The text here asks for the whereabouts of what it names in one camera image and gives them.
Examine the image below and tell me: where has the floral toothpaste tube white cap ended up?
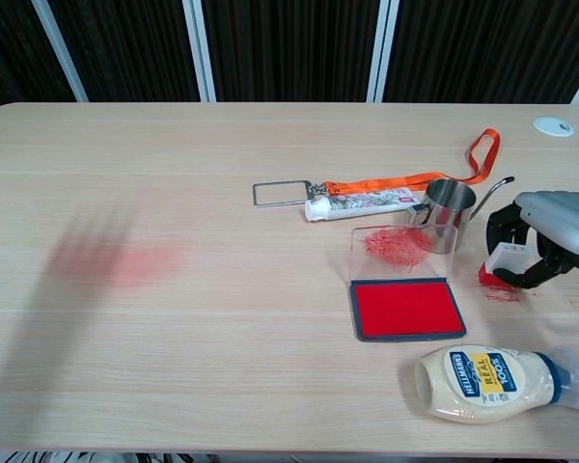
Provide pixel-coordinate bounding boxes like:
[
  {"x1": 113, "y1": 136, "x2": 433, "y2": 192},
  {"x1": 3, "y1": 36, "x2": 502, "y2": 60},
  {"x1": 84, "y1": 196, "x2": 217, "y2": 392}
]
[{"x1": 304, "y1": 187, "x2": 428, "y2": 224}]

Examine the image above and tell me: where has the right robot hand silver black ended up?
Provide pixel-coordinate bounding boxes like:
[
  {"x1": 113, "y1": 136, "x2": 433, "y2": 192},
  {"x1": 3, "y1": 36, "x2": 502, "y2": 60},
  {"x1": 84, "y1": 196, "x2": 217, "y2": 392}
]
[{"x1": 485, "y1": 191, "x2": 579, "y2": 290}]

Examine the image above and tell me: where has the orange lanyard strap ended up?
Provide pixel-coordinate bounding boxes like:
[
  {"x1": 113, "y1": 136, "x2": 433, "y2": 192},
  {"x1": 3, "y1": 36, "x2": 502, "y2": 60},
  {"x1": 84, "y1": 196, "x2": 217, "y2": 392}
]
[{"x1": 317, "y1": 127, "x2": 502, "y2": 197}]

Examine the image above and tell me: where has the red ink pad clear lid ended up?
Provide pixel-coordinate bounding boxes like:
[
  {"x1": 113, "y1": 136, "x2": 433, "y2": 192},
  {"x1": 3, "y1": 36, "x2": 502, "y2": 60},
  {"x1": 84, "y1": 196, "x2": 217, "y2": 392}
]
[{"x1": 348, "y1": 225, "x2": 468, "y2": 343}]

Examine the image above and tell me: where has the red and white stamper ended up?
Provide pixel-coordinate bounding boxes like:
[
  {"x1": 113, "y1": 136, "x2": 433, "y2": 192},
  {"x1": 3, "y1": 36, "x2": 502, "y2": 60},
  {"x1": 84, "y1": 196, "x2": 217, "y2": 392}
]
[{"x1": 479, "y1": 242, "x2": 531, "y2": 286}]

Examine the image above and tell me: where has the steel cup with long handle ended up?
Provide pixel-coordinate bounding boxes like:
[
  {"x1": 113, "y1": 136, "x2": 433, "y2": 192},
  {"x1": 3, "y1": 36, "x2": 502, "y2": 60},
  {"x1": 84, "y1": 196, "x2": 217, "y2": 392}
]
[{"x1": 404, "y1": 176, "x2": 516, "y2": 255}]

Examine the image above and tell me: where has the Hellmann's mayonnaise squeeze bottle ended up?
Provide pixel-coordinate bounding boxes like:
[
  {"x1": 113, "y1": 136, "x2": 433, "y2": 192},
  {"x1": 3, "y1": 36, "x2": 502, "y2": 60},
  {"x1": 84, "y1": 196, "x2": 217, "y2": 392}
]
[{"x1": 413, "y1": 343, "x2": 579, "y2": 424}]

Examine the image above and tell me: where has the white round cable grommet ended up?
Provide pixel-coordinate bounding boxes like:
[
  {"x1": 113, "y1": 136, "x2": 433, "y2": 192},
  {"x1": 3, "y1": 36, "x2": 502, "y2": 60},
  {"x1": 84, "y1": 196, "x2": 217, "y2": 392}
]
[{"x1": 532, "y1": 116, "x2": 575, "y2": 138}]

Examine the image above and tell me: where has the clear badge holder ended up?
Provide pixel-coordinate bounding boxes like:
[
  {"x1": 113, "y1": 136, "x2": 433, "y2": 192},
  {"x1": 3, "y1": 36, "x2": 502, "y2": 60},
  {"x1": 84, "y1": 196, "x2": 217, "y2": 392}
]
[{"x1": 252, "y1": 179, "x2": 319, "y2": 209}]

